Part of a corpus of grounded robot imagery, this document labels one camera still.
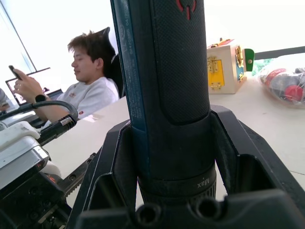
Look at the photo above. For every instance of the person's left hand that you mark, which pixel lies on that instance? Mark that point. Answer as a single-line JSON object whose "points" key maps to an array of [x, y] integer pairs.
{"points": [[26, 89]]}

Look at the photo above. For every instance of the black office chair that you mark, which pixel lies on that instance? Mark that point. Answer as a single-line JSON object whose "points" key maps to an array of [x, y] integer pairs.
{"points": [[118, 71]]}

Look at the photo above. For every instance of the open laptop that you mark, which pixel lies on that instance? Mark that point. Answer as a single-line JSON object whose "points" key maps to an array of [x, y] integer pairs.
{"points": [[12, 91]]}

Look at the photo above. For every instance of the wooden latch box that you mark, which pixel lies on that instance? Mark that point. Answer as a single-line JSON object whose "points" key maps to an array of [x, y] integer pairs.
{"points": [[230, 71]]}

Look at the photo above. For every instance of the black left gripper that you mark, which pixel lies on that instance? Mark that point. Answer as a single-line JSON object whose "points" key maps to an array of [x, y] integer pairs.
{"points": [[28, 202]]}

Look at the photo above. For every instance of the black wristwatch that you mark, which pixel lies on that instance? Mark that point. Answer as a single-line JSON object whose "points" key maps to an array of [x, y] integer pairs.
{"points": [[41, 98]]}

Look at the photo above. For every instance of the black smartphone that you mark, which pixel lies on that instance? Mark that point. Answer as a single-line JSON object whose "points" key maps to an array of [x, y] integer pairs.
{"points": [[13, 70]]}

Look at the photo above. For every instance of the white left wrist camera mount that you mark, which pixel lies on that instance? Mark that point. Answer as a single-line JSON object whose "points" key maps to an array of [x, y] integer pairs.
{"points": [[19, 136]]}

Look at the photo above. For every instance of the dark blue electric screwdriver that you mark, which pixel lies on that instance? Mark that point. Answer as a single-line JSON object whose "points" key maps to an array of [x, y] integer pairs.
{"points": [[166, 71]]}

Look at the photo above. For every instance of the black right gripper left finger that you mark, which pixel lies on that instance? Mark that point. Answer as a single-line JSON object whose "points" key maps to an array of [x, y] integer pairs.
{"points": [[104, 162]]}

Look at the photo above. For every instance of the person in grey sweatshirt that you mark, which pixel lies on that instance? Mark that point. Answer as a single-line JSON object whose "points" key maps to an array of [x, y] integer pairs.
{"points": [[95, 95]]}

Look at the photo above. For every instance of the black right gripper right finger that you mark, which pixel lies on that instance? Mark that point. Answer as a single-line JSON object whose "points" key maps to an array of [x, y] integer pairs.
{"points": [[250, 152]]}

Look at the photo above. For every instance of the clear plastic bag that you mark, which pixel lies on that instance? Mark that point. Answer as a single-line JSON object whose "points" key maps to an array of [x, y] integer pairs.
{"points": [[281, 95]]}

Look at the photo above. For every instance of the partly seen grey-clad person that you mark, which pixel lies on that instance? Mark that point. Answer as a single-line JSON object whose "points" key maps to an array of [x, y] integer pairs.
{"points": [[3, 97]]}

